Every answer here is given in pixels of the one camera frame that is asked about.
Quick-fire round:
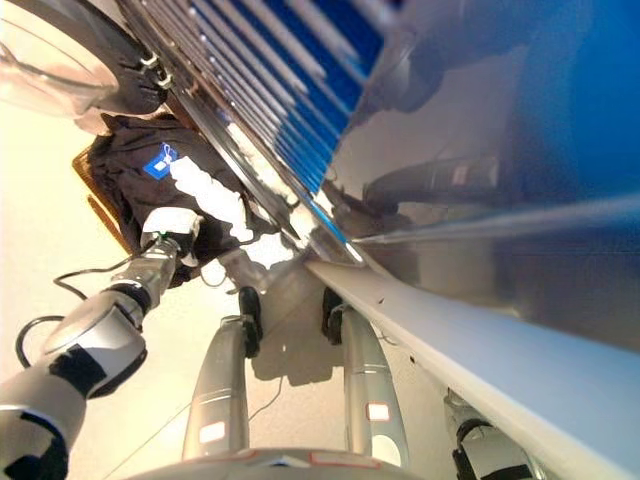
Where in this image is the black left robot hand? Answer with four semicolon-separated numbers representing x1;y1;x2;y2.
140;206;205;269

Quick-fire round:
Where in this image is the white garment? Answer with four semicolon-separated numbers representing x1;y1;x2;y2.
168;155;257;244

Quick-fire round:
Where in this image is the black garment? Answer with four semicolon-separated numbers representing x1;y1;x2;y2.
83;112;282;290

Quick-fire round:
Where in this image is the brown wicker laundry basket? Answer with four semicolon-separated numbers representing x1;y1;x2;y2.
70;147;137;257

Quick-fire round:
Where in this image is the round washing machine door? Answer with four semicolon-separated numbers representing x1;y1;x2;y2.
0;0;175;120

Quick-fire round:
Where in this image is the black left robot foot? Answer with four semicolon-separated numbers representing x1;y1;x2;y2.
237;285;265;359

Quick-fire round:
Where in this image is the black robot foot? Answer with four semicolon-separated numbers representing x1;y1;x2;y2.
320;286;347;347
237;285;265;359

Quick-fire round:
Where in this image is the silver left robot leg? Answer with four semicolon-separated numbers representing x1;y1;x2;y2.
181;313;251;462

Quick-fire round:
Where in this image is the silver robot leg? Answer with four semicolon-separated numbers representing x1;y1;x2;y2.
181;313;251;462
341;308;410;469

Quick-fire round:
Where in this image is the black right robot foot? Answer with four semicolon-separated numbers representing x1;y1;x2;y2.
320;286;347;347

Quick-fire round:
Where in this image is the silver right robot leg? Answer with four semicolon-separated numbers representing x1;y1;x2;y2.
341;308;410;469

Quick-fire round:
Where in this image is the grey robot torso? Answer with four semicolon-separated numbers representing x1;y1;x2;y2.
123;447;404;480

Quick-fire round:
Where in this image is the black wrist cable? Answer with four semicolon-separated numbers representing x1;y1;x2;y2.
14;256;147;370

